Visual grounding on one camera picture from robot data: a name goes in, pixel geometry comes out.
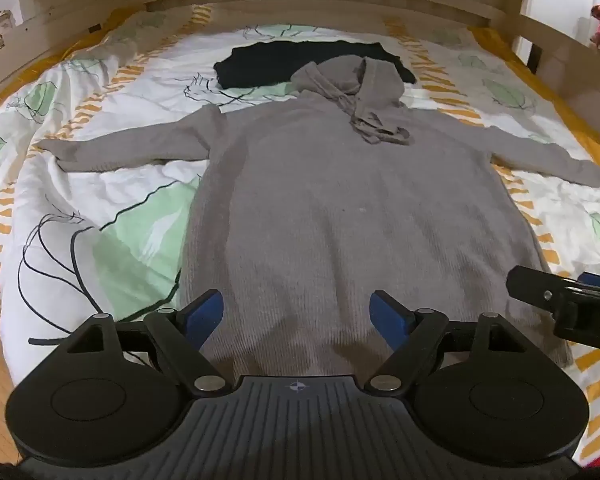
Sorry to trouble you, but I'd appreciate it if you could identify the folded black cloth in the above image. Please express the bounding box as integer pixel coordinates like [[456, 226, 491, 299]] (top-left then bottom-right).
[[214, 40, 416, 90]]

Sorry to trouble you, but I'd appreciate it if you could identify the yellow bed sheet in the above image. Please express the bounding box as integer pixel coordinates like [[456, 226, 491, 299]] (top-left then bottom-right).
[[0, 7, 600, 131]]

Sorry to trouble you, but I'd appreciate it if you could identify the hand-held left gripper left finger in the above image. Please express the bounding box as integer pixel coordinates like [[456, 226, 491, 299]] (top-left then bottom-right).
[[65, 289, 233, 395]]

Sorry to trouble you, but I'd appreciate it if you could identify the cream wooden dark-trimmed panel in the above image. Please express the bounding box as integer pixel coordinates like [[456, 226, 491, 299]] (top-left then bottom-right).
[[0, 0, 131, 98]]

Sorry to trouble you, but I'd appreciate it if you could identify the grey knitted hoodie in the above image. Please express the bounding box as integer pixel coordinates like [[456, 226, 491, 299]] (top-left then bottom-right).
[[37, 55, 600, 376]]

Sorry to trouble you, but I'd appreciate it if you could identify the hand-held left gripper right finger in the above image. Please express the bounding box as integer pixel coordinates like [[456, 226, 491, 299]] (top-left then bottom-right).
[[365, 289, 528, 395]]

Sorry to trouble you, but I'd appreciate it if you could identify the white leaf-printed duvet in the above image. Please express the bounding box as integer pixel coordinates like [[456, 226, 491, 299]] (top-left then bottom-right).
[[0, 5, 600, 463]]

